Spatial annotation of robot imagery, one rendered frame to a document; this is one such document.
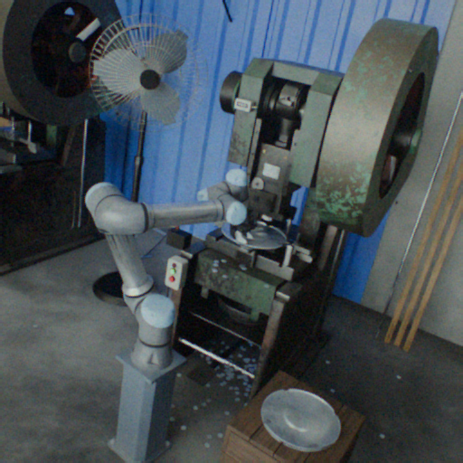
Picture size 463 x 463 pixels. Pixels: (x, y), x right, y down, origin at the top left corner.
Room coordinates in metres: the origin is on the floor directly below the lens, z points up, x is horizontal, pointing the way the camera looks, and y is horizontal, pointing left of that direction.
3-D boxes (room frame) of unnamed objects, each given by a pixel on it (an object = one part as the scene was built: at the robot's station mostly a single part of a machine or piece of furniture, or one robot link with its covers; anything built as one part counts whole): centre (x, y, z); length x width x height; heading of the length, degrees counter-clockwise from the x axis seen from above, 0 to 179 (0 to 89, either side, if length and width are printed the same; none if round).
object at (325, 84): (2.23, -0.19, 0.83); 0.79 x 0.43 x 1.34; 155
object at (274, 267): (2.10, -0.13, 0.68); 0.45 x 0.30 x 0.06; 65
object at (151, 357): (1.44, 0.21, 0.50); 0.15 x 0.15 x 0.10
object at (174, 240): (2.02, 0.25, 0.62); 0.10 x 0.06 x 0.20; 65
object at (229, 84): (2.22, 0.08, 1.31); 0.22 x 0.12 x 0.22; 155
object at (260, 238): (1.99, -0.08, 0.78); 0.29 x 0.29 x 0.01
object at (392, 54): (2.05, -0.48, 1.33); 1.03 x 0.28 x 0.82; 155
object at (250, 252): (1.94, -0.06, 0.72); 0.25 x 0.14 x 0.14; 155
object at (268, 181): (2.06, -0.11, 1.04); 0.17 x 0.15 x 0.30; 155
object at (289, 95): (2.10, -0.13, 1.27); 0.21 x 0.12 x 0.34; 155
